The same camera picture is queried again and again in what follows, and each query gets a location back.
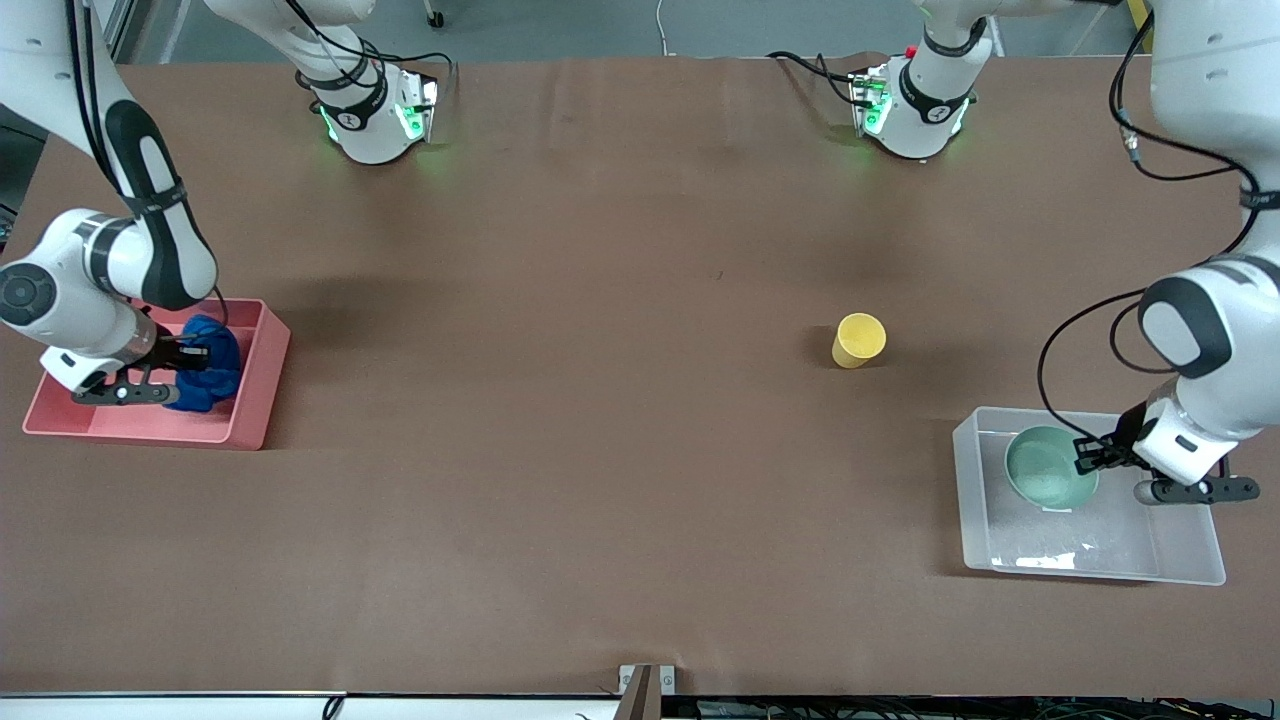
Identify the blue cloth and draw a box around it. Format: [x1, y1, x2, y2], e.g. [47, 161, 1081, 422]
[160, 315, 243, 413]

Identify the mint green bowl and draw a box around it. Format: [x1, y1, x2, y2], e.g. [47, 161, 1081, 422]
[1004, 426, 1100, 512]

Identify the yellow plastic cup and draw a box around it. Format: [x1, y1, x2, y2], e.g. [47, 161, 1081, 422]
[831, 312, 888, 370]

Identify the green-lit right base control box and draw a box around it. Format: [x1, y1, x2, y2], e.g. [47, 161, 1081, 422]
[393, 68, 442, 144]

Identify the green-lit base control box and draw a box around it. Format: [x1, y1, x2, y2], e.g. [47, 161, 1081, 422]
[393, 68, 442, 144]
[848, 65, 893, 138]

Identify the green-lit left base control box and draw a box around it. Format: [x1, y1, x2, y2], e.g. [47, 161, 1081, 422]
[848, 65, 893, 138]

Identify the pink plastic bin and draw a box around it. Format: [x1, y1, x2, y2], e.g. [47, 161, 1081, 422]
[22, 298, 292, 451]

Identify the clear plastic bin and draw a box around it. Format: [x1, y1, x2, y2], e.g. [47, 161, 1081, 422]
[952, 406, 1227, 587]

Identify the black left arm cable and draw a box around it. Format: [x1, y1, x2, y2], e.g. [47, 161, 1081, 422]
[1037, 10, 1263, 446]

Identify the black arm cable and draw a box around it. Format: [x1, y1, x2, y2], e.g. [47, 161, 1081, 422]
[62, 0, 231, 329]
[1037, 10, 1263, 446]

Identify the aluminium frame post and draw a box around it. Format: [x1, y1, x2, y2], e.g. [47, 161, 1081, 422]
[95, 0, 191, 63]

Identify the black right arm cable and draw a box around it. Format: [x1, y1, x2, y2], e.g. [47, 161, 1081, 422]
[62, 0, 231, 329]

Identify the black right base cable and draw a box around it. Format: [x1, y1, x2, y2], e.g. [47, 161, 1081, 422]
[285, 0, 453, 96]

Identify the black base cable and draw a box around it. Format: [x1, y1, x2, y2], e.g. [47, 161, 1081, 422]
[285, 0, 453, 96]
[766, 50, 863, 106]

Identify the black left base cable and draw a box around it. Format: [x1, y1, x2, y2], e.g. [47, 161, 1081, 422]
[766, 50, 863, 106]

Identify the metal table bracket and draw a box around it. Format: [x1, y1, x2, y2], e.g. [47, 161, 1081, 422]
[618, 664, 677, 720]

